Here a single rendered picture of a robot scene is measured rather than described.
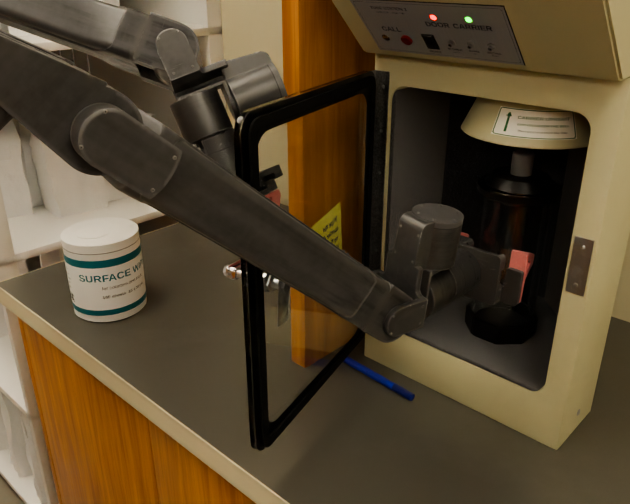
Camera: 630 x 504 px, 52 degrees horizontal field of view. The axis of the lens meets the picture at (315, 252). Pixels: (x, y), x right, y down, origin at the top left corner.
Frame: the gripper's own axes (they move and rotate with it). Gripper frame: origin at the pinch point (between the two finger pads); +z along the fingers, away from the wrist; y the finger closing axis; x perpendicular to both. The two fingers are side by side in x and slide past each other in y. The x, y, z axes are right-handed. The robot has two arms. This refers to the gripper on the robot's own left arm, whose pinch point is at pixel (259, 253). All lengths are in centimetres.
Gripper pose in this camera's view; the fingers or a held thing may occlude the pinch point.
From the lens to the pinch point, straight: 76.4
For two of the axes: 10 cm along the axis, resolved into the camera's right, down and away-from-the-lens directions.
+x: -4.8, 3.5, -8.0
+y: -7.9, 2.1, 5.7
